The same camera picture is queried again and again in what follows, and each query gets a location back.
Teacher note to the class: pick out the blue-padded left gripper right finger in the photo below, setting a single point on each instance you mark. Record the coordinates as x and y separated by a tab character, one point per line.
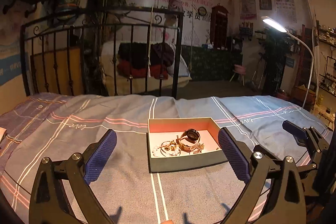
285	202

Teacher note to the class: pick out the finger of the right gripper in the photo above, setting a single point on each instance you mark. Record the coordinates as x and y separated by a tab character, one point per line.
309	138

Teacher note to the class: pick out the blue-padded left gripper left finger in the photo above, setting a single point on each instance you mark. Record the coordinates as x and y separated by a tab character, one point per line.
49	202

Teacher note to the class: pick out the gold jewelry cluster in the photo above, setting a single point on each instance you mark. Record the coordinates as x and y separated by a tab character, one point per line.
199	148

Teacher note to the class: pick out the tan strap black watch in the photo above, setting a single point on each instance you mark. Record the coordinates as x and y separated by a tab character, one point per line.
188	140

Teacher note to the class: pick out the gold ring bangle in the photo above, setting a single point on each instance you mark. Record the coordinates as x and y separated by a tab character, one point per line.
170	148

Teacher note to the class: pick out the grey-blue striped bed cover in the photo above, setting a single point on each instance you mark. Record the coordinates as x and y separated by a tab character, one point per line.
49	125

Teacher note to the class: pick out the pink stool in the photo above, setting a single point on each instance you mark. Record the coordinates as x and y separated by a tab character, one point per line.
241	71

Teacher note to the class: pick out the pale green box pink interior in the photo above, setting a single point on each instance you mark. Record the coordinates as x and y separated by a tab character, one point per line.
160	130

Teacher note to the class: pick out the red phone booth cabinet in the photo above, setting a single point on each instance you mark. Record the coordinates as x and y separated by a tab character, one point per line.
218	27

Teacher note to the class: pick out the white hanging chair with cushions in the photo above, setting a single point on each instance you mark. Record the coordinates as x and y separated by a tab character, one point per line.
130	68

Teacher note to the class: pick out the black iron bed frame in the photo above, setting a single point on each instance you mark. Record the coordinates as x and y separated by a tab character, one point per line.
85	28

